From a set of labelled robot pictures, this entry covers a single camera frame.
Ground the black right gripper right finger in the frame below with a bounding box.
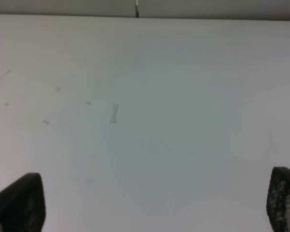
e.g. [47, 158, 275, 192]
[266, 167, 290, 232]

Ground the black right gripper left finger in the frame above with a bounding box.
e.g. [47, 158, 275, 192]
[0, 173, 46, 232]

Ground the long clear tape piece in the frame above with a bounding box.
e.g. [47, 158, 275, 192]
[110, 103, 118, 123]

